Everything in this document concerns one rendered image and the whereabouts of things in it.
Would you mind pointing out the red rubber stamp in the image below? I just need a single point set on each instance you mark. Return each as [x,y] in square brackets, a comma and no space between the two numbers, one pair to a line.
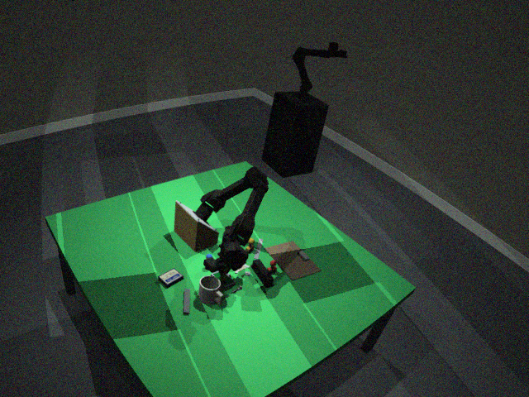
[272,269]

